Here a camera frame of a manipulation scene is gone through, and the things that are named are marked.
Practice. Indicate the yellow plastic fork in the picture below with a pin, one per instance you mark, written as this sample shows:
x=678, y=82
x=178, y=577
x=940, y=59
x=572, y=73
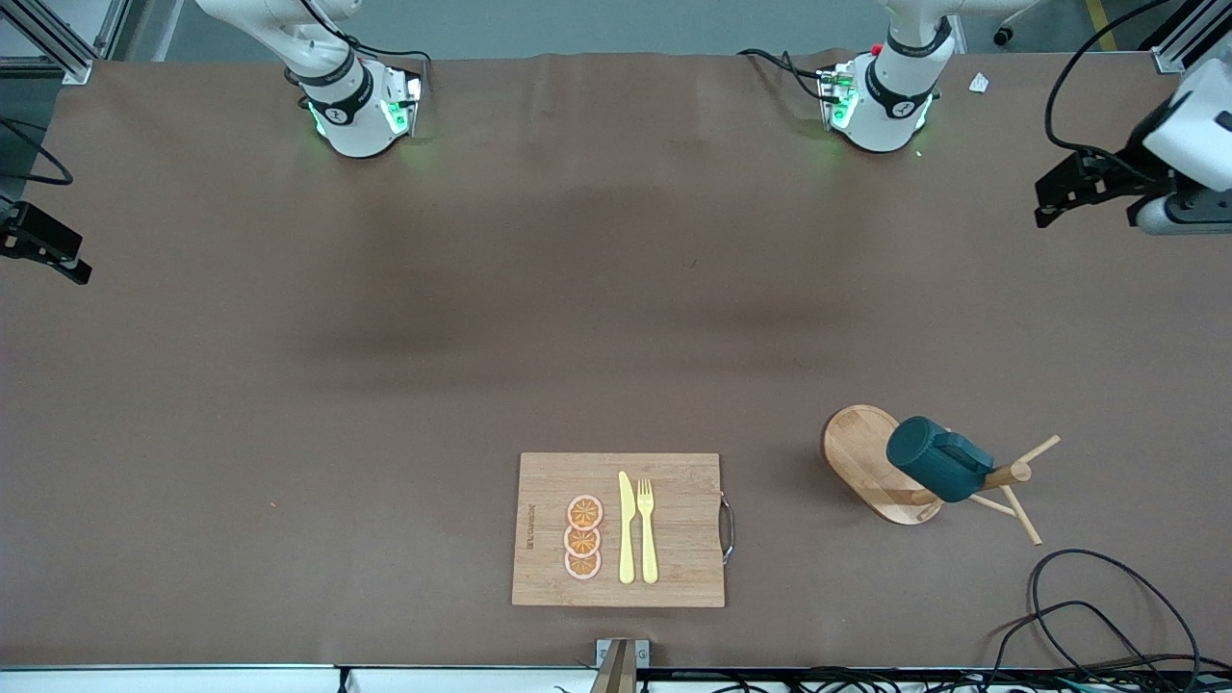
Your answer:
x=648, y=539

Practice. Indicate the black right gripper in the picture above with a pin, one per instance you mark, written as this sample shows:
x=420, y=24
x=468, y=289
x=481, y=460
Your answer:
x=27, y=231

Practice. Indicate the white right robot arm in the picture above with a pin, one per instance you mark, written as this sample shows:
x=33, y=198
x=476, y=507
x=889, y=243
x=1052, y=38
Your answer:
x=356, y=120

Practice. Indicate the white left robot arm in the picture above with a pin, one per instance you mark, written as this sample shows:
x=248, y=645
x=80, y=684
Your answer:
x=885, y=115

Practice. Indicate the brown table mat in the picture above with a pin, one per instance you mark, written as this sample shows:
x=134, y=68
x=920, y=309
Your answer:
x=289, y=289

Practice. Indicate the yellow plastic knife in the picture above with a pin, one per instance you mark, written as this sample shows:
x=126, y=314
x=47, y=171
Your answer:
x=627, y=539

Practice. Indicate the wooden cutting board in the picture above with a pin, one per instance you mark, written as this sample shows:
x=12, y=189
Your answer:
x=683, y=539

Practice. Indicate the office chair caster leg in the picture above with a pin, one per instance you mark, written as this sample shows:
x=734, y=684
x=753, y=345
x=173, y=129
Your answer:
x=1003, y=36

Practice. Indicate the aluminium frame profile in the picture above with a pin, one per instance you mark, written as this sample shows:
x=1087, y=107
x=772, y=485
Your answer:
x=1169, y=58
x=72, y=63

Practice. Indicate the wooden cup rack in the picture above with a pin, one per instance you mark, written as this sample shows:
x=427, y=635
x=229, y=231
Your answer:
x=857, y=452

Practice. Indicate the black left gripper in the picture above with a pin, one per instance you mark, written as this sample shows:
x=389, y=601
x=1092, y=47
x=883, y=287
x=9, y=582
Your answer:
x=1122, y=169

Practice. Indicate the dark green cup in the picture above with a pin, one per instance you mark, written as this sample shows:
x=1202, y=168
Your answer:
x=938, y=460

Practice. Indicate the white paper scrap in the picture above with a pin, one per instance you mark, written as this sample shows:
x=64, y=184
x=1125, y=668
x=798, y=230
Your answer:
x=979, y=83

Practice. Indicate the orange slice toy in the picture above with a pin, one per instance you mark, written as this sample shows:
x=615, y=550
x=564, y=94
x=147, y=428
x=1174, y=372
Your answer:
x=584, y=512

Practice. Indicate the camera mount post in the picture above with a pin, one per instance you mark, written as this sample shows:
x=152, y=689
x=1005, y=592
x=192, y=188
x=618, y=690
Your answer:
x=616, y=669

